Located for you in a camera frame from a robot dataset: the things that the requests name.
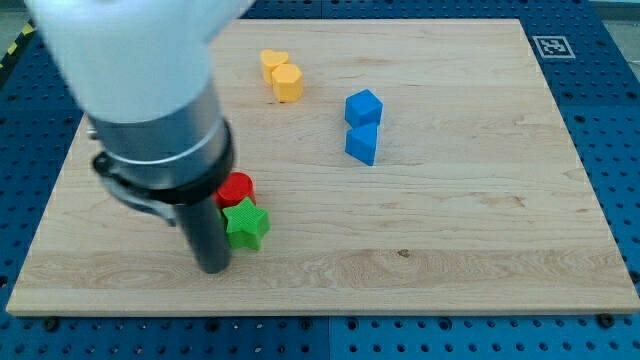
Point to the green star block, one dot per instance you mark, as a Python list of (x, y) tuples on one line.
[(246, 224)]

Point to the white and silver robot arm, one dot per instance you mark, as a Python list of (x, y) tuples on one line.
[(141, 70)]

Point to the blue triangular block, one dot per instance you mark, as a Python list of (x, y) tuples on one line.
[(361, 143)]

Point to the red cylinder block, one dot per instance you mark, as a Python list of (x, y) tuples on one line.
[(235, 189)]

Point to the blue cube block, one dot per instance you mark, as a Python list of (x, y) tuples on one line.
[(363, 108)]

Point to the light wooden board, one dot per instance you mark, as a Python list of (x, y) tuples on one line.
[(477, 203)]

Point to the yellow hexagon block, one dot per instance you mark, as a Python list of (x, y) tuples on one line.
[(287, 83)]

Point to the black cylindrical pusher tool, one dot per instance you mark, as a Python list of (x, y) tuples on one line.
[(203, 228)]

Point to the yellow heart block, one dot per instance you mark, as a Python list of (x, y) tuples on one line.
[(270, 60)]

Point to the white fiducial marker tag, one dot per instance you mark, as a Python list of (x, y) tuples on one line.
[(553, 47)]

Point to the yellow black hazard tape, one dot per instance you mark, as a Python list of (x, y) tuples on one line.
[(18, 46)]

